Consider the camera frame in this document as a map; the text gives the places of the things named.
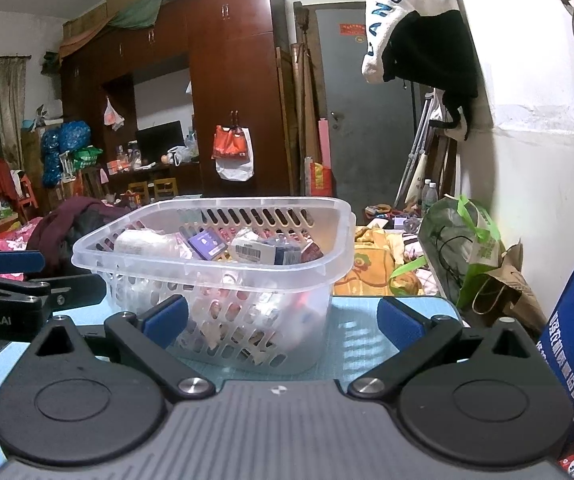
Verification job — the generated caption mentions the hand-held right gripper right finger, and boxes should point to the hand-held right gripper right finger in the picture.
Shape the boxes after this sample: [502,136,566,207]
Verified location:
[348,296,536,404]

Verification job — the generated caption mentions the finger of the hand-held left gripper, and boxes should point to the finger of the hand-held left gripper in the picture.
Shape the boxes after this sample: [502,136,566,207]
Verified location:
[27,274,109,312]
[0,249,47,297]

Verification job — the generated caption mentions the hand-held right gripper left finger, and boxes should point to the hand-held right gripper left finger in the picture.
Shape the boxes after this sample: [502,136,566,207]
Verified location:
[32,296,216,404]

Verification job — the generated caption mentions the clear plastic basket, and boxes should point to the clear plastic basket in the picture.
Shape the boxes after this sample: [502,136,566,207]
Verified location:
[71,197,357,377]

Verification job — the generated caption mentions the pink floral blanket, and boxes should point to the pink floral blanket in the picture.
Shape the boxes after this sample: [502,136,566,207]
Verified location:
[0,219,44,282]

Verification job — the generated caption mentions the dark maroon garment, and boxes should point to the dark maroon garment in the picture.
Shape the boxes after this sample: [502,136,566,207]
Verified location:
[26,196,134,277]

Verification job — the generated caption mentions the yellow printed blanket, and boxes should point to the yellow printed blanket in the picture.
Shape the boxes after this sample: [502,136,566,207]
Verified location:
[333,224,448,298]

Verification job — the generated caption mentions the white packet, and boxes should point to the white packet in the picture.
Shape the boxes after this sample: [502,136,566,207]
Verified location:
[114,227,186,262]

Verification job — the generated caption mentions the purple box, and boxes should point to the purple box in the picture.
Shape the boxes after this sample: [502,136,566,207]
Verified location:
[187,227,229,262]

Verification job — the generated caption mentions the green mesh bag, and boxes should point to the green mesh bag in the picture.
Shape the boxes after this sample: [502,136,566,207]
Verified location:
[388,194,506,307]

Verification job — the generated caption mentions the white box with barcode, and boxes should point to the white box with barcode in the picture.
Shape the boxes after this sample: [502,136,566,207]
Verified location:
[229,229,276,264]

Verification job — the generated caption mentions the red box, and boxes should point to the red box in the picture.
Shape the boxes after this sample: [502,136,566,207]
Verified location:
[298,239,326,264]

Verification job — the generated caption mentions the small wooden stool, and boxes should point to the small wooden stool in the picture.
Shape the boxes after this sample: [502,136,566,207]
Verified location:
[126,181,151,207]
[153,178,179,202]

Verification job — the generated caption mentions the brown paper bag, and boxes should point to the brown paper bag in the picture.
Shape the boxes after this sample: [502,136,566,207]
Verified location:
[471,241,551,337]

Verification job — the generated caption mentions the green plastic basket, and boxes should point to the green plastic basket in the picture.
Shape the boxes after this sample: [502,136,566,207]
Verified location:
[69,145,104,169]

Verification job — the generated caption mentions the clear water bottle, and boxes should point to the clear water bottle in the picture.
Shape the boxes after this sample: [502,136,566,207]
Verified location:
[421,179,441,217]

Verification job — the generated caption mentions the blue plastic bags pile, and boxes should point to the blue plastic bags pile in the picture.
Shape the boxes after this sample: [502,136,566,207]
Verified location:
[40,120,92,189]

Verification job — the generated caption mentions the blue box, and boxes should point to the blue box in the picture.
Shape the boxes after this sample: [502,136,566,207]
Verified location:
[266,239,304,267]

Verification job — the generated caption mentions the beige curtain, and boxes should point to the beige curtain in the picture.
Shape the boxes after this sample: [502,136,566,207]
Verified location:
[0,56,29,172]

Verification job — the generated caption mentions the red carton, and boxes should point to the red carton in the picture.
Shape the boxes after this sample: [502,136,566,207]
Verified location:
[308,156,336,197]

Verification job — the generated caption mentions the metal crutches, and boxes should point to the metal crutches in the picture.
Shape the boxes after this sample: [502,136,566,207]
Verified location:
[393,91,444,207]

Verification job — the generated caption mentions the black monitor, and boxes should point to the black monitor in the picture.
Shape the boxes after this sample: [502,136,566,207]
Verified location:
[134,120,186,162]

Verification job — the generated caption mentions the small pink plastic bag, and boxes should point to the small pink plastic bag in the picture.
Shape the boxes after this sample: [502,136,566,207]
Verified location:
[103,96,126,132]

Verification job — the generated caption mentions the orange and white plastic bag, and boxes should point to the orange and white plastic bag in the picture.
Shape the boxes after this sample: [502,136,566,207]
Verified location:
[211,124,256,182]

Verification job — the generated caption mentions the pink roll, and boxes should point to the pink roll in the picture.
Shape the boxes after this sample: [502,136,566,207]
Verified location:
[318,118,334,167]

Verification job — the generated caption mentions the grey door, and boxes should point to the grey door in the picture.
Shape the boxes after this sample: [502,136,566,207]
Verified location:
[314,2,432,212]

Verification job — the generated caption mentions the brown wooden wardrobe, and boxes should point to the brown wooden wardrobe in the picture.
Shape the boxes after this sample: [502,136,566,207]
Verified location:
[59,0,299,202]

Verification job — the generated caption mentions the black hanging garment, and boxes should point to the black hanging garment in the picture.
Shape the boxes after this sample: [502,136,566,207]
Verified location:
[381,10,481,142]

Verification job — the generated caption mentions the green cloth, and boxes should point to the green cloth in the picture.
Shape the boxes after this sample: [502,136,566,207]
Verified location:
[106,0,219,32]

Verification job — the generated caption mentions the white printed tote bag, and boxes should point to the white printed tote bag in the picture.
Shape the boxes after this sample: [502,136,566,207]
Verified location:
[361,0,468,86]

